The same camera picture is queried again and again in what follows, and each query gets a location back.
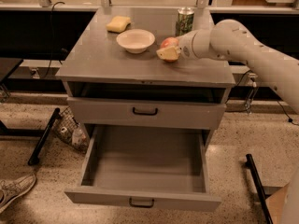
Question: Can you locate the black table leg right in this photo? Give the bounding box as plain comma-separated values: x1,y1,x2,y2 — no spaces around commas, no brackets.
246,154,273,224

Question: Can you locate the black table leg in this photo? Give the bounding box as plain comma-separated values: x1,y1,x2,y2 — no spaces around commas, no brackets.
246,154,273,224
28,108,60,166

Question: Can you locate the open grey drawer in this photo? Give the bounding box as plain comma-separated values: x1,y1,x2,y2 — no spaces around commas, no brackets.
64,125,221,212

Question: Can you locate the green soda can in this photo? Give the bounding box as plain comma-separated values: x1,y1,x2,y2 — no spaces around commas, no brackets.
176,7,194,36

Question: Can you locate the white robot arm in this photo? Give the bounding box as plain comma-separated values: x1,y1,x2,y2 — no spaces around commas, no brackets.
157,20,299,224

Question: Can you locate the yellow sponge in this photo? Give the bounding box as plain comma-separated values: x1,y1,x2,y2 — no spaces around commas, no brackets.
106,16,131,33

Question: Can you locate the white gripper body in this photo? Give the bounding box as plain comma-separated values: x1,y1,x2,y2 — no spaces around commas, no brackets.
178,31,197,60

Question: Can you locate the red apple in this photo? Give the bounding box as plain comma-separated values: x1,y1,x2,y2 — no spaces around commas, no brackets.
160,37,178,49

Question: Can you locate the black table leg left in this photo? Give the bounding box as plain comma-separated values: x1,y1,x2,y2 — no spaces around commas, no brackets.
28,108,60,166

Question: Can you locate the wire basket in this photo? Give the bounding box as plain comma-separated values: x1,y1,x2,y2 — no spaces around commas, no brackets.
53,107,88,153

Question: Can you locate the white bowl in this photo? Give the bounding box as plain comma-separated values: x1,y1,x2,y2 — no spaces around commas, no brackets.
116,29,155,54

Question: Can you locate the grey sneaker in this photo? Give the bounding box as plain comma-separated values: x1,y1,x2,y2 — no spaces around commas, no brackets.
0,174,36,213

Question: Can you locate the plastic bottle in basket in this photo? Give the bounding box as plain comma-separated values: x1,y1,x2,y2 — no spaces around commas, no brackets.
72,125,84,147

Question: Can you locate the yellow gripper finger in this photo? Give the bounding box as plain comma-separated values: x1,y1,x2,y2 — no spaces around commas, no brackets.
156,46,180,61

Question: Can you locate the dark table top left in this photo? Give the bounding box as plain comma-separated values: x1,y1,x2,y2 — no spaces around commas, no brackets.
0,58,23,84

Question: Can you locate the grey drawer cabinet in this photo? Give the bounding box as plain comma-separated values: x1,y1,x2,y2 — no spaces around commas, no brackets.
57,7,235,144

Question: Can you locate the closed grey drawer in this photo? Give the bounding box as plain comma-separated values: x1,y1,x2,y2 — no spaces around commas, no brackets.
67,97,226,130

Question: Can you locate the cardboard box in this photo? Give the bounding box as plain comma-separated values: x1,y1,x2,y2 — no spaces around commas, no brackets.
265,185,289,224

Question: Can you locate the black hanging cable left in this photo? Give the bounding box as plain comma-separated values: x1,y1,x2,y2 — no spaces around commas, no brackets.
39,1,66,80

